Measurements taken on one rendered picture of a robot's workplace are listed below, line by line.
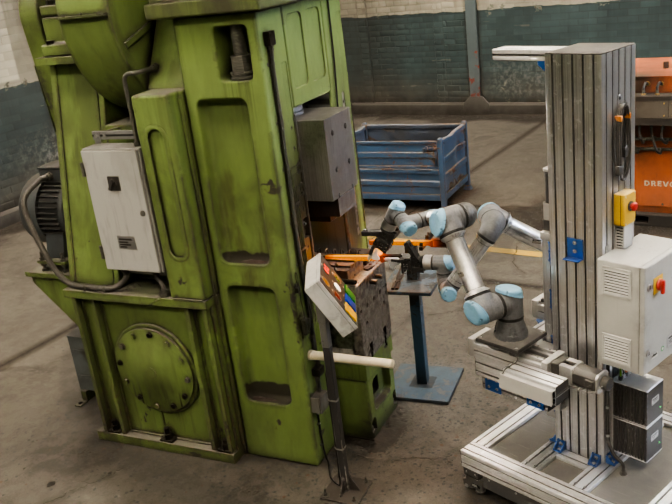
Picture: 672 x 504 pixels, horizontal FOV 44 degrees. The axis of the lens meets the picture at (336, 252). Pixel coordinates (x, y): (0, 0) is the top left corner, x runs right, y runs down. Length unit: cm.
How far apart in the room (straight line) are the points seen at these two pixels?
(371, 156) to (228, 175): 431
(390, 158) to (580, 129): 487
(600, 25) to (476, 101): 201
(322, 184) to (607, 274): 140
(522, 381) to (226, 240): 158
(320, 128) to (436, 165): 411
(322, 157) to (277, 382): 121
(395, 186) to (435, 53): 448
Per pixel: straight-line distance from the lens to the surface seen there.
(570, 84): 336
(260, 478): 443
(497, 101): 1207
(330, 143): 395
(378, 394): 466
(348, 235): 449
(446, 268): 405
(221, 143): 396
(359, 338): 425
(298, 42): 402
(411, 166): 803
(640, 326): 346
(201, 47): 384
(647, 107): 707
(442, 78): 1236
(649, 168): 734
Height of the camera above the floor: 251
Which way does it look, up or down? 20 degrees down
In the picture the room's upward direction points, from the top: 7 degrees counter-clockwise
